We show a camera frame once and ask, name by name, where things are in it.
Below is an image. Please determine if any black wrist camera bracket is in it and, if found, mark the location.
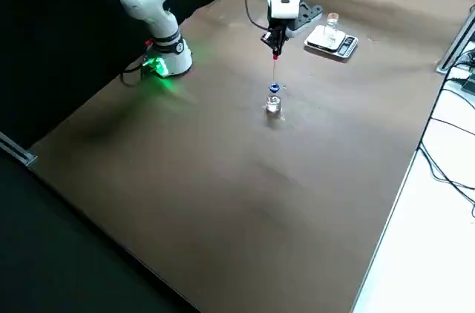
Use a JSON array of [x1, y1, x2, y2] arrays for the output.
[[287, 1, 323, 42]]

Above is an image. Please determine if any black arm wrist cable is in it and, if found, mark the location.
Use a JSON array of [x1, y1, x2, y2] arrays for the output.
[[242, 0, 270, 31]]

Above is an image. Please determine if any aluminium frame rail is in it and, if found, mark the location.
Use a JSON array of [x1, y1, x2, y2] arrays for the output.
[[0, 130, 39, 168]]

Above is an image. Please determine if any black arm base cable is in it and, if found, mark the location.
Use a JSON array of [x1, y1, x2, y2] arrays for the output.
[[119, 59, 151, 88]]

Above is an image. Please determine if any aluminium post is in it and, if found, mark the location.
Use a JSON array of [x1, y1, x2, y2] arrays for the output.
[[436, 7, 475, 76]]

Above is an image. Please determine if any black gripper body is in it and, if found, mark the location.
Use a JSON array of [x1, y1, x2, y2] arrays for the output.
[[266, 17, 289, 41]]

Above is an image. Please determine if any clear dropper bottle blue cap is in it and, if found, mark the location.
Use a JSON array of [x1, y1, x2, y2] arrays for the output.
[[264, 82, 284, 114]]

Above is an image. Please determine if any red bulb glass dropper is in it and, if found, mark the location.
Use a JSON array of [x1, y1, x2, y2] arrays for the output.
[[271, 52, 280, 86]]

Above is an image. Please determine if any clear glass bottle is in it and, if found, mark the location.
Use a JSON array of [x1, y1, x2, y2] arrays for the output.
[[324, 11, 341, 46]]

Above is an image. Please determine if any silver electronic balance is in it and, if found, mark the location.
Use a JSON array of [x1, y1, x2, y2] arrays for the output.
[[304, 24, 360, 59]]

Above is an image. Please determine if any black side table cable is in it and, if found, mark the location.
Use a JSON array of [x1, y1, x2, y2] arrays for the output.
[[418, 42, 475, 220]]

